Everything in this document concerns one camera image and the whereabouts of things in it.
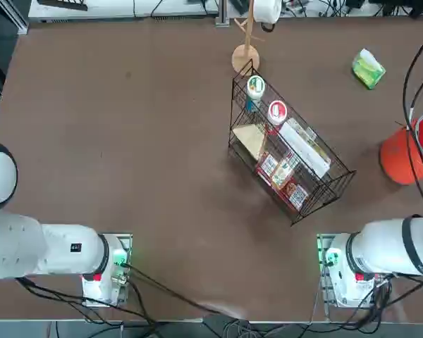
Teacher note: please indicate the green tissue pack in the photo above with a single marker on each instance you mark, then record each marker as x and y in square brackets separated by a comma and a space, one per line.
[372, 72]

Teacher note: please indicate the red biscuit box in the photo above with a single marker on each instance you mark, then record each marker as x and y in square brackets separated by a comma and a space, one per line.
[296, 197]

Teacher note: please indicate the orange round bin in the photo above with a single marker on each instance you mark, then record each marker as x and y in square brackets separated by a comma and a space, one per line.
[396, 158]

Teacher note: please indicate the teal packet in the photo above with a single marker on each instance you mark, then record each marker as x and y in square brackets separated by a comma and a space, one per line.
[251, 105]

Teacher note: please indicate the white cup green lid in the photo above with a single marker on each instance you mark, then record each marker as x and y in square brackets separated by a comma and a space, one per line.
[256, 86]

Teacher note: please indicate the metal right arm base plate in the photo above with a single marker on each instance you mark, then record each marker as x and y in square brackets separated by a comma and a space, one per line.
[320, 246]

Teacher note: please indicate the aluminium profile rail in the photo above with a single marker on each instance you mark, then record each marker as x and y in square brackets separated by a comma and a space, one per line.
[222, 14]

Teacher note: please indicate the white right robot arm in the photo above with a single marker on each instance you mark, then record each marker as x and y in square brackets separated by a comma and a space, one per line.
[384, 246]

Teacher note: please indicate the beige paper bag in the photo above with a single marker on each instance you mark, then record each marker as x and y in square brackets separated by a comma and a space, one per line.
[248, 139]

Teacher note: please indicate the white cup red lid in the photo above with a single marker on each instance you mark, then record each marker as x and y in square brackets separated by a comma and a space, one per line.
[277, 112]

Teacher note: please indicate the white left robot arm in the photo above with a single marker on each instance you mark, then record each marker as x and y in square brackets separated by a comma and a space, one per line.
[56, 250]

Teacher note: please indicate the white mug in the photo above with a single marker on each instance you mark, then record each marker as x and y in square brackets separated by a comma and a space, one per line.
[268, 8]

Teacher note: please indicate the black ridged object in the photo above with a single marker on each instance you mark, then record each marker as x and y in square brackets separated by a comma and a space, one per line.
[61, 4]

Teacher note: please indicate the white tissue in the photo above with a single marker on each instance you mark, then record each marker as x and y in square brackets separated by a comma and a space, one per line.
[366, 55]

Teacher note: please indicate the wooden mug tree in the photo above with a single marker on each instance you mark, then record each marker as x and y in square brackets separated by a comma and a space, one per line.
[245, 58]

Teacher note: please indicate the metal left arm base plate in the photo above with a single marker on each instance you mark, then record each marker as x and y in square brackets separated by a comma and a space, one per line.
[125, 237]

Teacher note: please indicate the long white printed box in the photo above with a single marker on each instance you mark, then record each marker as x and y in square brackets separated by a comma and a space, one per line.
[305, 149]

